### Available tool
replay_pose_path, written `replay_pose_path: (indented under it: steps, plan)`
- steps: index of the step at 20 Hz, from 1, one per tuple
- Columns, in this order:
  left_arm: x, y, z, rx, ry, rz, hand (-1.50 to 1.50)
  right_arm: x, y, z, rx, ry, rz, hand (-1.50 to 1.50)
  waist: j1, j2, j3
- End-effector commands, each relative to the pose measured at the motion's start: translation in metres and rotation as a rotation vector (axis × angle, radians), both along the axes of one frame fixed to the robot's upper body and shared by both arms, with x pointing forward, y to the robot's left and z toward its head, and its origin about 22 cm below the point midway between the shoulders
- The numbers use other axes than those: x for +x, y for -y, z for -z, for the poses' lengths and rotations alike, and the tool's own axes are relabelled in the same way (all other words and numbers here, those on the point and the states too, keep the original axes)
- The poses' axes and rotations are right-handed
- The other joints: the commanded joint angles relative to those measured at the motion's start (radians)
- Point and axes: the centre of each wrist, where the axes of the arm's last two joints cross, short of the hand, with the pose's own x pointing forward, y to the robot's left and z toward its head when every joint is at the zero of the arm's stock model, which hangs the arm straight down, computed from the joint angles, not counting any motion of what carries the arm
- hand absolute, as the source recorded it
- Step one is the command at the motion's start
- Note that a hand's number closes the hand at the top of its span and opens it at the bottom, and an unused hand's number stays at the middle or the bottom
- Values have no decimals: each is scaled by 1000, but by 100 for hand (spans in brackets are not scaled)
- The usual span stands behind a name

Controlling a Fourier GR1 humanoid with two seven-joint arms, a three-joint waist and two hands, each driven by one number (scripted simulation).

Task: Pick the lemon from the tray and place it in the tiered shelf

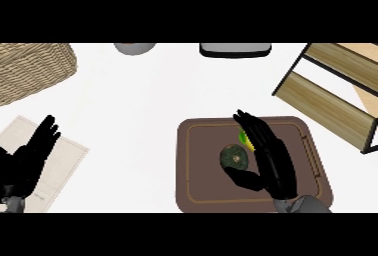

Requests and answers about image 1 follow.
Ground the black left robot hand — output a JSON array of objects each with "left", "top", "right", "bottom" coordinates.
[{"left": 0, "top": 114, "right": 64, "bottom": 200}]

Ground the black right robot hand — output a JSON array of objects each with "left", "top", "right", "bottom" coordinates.
[{"left": 223, "top": 109, "right": 300, "bottom": 201}]

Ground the brown tray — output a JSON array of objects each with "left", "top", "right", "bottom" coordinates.
[{"left": 174, "top": 115, "right": 335, "bottom": 214}]

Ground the wooden tiered shelf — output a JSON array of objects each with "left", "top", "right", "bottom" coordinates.
[{"left": 272, "top": 43, "right": 378, "bottom": 155}]

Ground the cream placemat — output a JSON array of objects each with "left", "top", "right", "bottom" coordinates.
[{"left": 0, "top": 115, "right": 90, "bottom": 213}]

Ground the dark green round fruit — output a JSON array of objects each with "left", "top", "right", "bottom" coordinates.
[{"left": 219, "top": 143, "right": 250, "bottom": 171}]

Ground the wicker basket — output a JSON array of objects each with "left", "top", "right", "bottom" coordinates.
[{"left": 0, "top": 43, "right": 78, "bottom": 107}]

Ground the black and grey appliance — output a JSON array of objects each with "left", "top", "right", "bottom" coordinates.
[{"left": 198, "top": 43, "right": 273, "bottom": 59}]

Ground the grey bowl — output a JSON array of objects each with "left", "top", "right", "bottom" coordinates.
[{"left": 114, "top": 43, "right": 157, "bottom": 56}]

